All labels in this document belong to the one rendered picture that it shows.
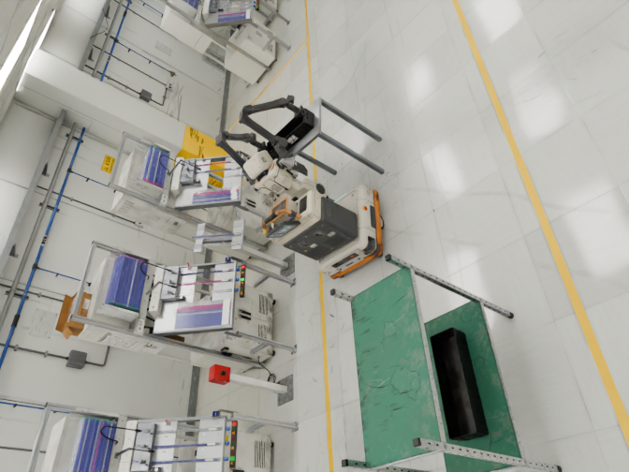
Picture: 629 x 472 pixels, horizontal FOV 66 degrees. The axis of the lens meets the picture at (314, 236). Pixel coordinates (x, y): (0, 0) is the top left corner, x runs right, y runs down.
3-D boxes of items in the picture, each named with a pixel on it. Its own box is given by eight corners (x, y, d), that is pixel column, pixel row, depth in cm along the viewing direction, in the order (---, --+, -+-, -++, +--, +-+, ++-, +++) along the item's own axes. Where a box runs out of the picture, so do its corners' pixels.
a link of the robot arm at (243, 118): (233, 121, 385) (238, 114, 377) (241, 110, 392) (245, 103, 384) (280, 154, 396) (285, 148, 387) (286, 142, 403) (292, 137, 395)
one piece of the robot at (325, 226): (370, 243, 405) (289, 204, 362) (327, 268, 441) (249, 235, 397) (368, 211, 424) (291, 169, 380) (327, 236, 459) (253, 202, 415)
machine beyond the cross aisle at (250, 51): (291, 17, 803) (186, -61, 703) (292, 46, 755) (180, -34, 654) (246, 73, 886) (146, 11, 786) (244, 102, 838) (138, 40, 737)
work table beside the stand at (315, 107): (384, 172, 453) (318, 132, 411) (334, 206, 499) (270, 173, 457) (381, 137, 478) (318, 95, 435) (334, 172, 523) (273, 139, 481)
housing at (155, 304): (169, 272, 477) (165, 264, 465) (162, 317, 448) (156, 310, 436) (162, 272, 477) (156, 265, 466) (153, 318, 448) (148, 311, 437)
